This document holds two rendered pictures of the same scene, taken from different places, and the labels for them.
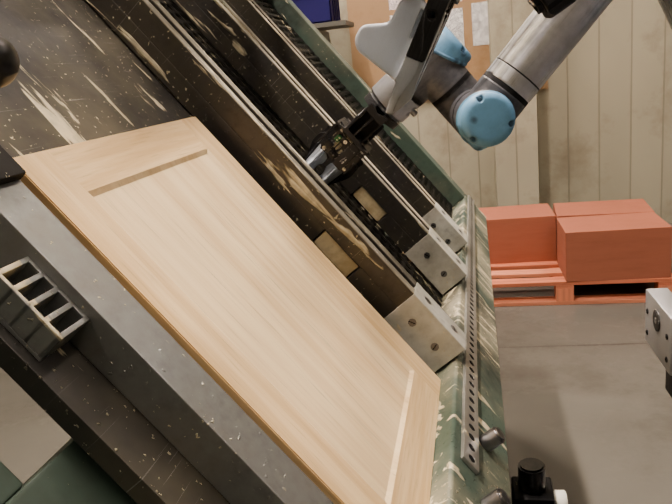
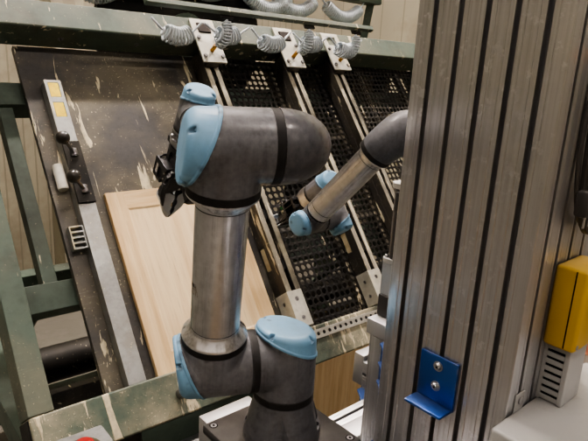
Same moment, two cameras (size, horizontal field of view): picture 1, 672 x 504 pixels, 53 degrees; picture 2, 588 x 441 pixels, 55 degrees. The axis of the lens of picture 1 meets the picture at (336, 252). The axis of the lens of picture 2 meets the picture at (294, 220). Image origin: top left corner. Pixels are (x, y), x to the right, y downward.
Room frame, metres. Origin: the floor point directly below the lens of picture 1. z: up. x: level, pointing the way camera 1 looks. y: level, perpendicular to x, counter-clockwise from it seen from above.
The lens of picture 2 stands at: (-0.34, -1.15, 1.73)
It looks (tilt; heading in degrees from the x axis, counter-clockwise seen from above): 15 degrees down; 37
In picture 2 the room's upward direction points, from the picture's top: 3 degrees clockwise
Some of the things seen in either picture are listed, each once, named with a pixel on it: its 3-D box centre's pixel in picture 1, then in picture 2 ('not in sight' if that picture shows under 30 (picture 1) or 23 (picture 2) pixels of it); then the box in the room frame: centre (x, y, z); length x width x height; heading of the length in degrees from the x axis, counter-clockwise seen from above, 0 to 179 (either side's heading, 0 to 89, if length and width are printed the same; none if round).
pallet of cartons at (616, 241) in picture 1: (557, 250); not in sight; (3.81, -1.31, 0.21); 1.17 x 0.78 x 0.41; 79
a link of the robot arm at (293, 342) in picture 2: not in sight; (282, 355); (0.42, -0.57, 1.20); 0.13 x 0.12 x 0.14; 143
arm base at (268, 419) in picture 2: not in sight; (282, 409); (0.42, -0.57, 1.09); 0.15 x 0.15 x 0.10
